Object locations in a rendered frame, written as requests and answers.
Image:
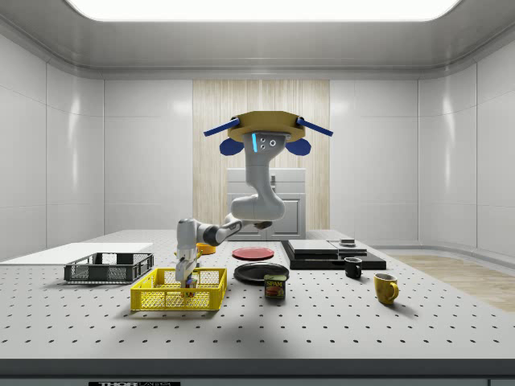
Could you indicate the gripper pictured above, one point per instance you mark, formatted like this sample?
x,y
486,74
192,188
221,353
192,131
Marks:
x,y
185,271

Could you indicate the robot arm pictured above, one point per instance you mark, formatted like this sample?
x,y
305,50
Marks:
x,y
257,181

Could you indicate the banana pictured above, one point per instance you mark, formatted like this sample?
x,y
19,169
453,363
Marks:
x,y
198,255

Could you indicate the yellow bowl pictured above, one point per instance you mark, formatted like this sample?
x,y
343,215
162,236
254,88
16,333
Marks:
x,y
207,249

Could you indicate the yellow basket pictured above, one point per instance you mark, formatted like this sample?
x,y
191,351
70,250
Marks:
x,y
169,299

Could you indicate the black plate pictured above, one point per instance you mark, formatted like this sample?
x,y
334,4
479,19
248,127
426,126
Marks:
x,y
251,273

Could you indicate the red plate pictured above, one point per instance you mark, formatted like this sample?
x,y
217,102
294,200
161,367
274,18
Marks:
x,y
252,253

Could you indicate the dark grey basket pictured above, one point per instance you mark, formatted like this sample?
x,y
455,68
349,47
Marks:
x,y
104,273

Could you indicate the flat-sided can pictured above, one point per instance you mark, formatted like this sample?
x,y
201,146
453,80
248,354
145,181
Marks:
x,y
275,288

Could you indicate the white cabinet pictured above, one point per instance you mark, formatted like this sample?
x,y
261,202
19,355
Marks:
x,y
289,209

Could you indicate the white board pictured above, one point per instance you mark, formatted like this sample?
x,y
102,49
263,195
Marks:
x,y
60,251

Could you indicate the black stove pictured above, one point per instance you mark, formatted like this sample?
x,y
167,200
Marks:
x,y
338,263

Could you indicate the black mug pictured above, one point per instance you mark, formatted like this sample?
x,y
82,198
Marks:
x,y
352,268

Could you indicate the drone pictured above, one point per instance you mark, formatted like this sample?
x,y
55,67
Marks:
x,y
265,120

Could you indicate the yellow mug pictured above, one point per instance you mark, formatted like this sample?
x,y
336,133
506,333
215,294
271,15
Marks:
x,y
384,289

